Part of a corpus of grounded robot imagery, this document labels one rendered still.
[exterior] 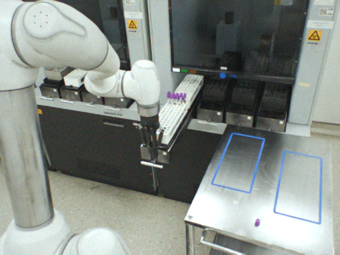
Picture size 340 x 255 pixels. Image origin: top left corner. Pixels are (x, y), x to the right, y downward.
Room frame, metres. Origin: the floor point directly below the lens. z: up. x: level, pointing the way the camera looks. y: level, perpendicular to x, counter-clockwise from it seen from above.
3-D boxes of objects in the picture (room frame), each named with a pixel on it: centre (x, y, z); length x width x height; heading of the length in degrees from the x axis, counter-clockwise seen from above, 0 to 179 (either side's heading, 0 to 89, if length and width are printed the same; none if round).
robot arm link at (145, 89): (1.09, 0.09, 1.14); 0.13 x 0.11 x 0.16; 75
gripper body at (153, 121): (1.08, 0.08, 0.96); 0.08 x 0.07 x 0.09; 68
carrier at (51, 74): (1.85, 0.70, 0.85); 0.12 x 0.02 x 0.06; 69
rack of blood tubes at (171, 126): (1.27, 0.01, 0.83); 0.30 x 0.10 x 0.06; 158
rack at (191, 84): (1.56, -0.11, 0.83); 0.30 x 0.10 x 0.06; 158
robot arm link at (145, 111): (1.08, 0.08, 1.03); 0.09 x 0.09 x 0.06
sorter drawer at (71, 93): (2.01, 0.47, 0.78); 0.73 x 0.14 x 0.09; 158
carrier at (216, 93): (1.47, -0.24, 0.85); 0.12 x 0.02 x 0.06; 69
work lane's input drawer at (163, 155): (1.39, -0.04, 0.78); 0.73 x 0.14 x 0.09; 158
